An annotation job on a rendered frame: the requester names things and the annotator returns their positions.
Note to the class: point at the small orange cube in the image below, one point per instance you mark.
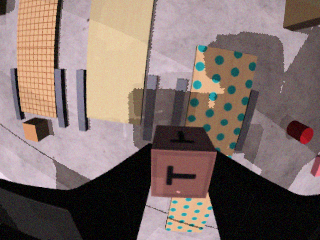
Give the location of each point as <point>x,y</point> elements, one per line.
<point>36,129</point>

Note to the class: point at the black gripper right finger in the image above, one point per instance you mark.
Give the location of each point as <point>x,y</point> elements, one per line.
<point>248,207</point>

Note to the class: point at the dark red cylinder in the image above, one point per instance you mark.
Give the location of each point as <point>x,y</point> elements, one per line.
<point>299,132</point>

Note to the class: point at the orange gridded flat strip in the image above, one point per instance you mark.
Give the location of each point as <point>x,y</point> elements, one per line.
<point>37,38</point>

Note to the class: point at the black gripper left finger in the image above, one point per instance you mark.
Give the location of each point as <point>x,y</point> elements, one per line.
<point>109,207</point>

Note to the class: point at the brown cube with black t mark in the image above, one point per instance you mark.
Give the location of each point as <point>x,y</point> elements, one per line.
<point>182,162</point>

